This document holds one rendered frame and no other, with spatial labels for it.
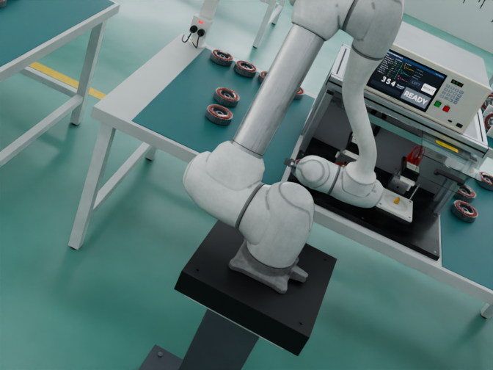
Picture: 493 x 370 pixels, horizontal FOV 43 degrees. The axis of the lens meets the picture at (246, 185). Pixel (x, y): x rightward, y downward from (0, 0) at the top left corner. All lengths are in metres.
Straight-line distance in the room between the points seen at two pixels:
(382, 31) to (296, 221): 0.55
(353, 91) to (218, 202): 0.51
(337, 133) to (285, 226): 1.13
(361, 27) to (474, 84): 0.88
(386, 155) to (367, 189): 0.76
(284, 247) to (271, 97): 0.42
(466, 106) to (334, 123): 0.55
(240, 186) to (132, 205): 1.55
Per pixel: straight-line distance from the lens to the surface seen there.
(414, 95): 2.54
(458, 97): 2.55
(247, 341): 1.96
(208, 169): 1.75
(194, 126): 2.52
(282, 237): 1.72
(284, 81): 1.75
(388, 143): 2.76
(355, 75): 1.83
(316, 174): 1.98
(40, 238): 2.93
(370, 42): 1.76
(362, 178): 2.01
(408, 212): 2.59
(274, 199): 1.70
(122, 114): 2.44
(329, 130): 2.76
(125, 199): 3.26
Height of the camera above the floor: 1.99
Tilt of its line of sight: 32 degrees down
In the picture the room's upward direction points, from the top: 24 degrees clockwise
